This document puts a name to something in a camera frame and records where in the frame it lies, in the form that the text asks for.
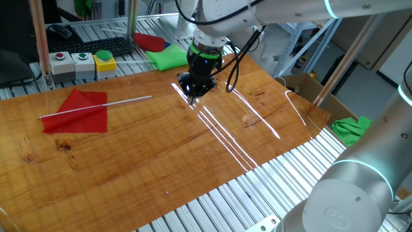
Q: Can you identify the copper coloured frame post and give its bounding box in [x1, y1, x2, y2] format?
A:
[28, 0, 55, 88]
[312, 14, 386, 107]

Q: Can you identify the brown wooden cabinet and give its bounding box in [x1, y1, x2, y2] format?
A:
[331, 12, 412, 72]

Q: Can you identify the hanging green cloth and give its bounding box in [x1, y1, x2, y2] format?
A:
[73, 0, 93, 19]

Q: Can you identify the black keyboard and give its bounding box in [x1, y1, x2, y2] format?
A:
[48, 36, 135, 58]

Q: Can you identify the brown cardboard box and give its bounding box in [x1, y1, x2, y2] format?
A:
[276, 72, 360, 130]

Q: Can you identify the grey box with red button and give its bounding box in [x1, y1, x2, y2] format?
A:
[48, 51, 76, 84]

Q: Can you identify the black computer mouse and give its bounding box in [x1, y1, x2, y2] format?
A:
[47, 24, 73, 40]

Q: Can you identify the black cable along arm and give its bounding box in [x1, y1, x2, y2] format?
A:
[174, 0, 270, 94]

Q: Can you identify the white metal shelf frame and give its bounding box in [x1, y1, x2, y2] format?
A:
[272, 19, 342, 78]

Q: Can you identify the grey box with green button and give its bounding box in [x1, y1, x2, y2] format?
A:
[70, 52, 97, 81]

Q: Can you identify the red and blue flag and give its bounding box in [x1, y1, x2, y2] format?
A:
[133, 32, 172, 53]

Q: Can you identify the yellow box green mushroom button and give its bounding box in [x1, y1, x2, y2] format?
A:
[93, 50, 117, 80]

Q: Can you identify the black monitor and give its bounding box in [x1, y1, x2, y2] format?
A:
[0, 0, 44, 90]

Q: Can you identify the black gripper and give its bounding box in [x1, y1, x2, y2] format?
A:
[176, 52, 223, 106]

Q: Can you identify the upright aluminium post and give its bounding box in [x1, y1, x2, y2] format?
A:
[126, 0, 140, 46]

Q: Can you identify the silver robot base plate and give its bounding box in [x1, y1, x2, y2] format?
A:
[244, 215, 281, 232]

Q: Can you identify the crumpled green cloth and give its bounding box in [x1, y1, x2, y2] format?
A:
[331, 115, 373, 148]

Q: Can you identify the red flag with white stick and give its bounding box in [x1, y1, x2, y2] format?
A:
[36, 88, 153, 135]

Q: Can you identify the wood grain table mat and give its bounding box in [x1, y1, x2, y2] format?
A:
[0, 53, 332, 232]

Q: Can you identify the green cloth on rollers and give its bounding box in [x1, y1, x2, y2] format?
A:
[116, 43, 190, 72]

